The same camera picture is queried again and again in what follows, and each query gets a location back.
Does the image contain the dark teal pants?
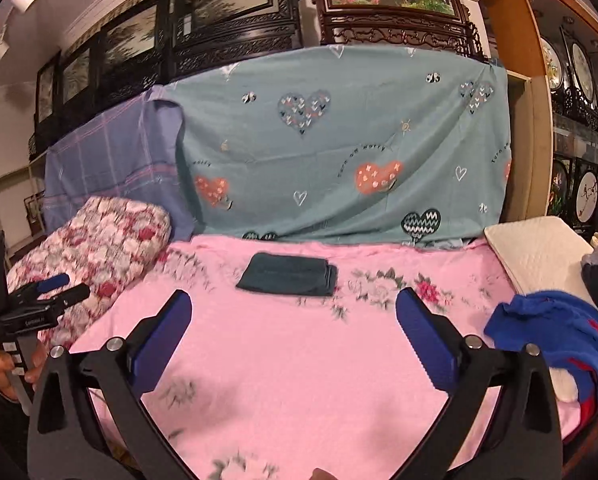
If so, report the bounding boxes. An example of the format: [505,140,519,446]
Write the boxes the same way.
[236,252,338,297]

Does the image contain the left hand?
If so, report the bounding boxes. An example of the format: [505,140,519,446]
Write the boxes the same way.
[0,342,47,402]

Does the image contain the red white floral quilt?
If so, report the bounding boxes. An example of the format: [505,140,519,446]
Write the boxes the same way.
[7,196,171,348]

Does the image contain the blue red garment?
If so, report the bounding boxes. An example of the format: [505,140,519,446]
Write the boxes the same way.
[485,290,598,427]

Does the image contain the purple plaid sheet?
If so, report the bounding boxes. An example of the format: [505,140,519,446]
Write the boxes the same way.
[43,86,195,240]

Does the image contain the cream quilted pillow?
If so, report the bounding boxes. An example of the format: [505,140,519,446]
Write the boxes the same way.
[484,216,593,304]

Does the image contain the pink floral bed sheet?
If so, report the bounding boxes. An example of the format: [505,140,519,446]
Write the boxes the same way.
[74,235,514,479]

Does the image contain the teal heart-print sheet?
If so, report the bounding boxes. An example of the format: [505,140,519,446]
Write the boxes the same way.
[165,46,512,245]

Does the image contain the dark carved folding screen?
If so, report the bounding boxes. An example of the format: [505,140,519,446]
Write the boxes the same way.
[29,0,302,158]

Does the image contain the wooden display cabinet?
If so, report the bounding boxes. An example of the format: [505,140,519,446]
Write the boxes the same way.
[480,0,598,238]

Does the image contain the framed landscape painting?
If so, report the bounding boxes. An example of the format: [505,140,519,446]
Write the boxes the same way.
[312,0,487,61]

